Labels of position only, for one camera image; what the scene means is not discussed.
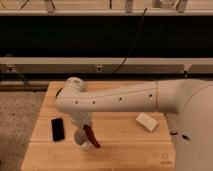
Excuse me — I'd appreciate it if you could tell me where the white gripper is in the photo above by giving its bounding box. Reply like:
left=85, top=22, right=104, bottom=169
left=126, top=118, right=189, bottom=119
left=70, top=112, right=92, bottom=130

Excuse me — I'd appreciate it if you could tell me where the red chili pepper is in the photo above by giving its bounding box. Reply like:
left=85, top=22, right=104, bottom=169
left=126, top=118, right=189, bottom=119
left=83, top=125, right=101, bottom=148

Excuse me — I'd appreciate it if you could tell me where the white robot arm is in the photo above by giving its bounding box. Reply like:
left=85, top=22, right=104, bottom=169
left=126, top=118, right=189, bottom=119
left=55, top=77, right=213, bottom=171

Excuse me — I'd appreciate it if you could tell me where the black smartphone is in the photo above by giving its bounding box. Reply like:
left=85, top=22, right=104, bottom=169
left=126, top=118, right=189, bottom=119
left=51, top=118, right=65, bottom=142

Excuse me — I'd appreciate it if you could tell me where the white soap bar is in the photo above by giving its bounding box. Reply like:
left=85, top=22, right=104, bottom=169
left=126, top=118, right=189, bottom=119
left=136, top=113, right=158, bottom=132

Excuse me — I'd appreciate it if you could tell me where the black hanging cable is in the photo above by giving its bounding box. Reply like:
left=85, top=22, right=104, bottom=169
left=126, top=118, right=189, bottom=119
left=111, top=7, right=148, bottom=75

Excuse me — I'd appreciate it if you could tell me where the grey metal rail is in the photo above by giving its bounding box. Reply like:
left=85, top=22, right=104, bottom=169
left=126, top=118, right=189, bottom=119
left=0, top=57, right=213, bottom=74

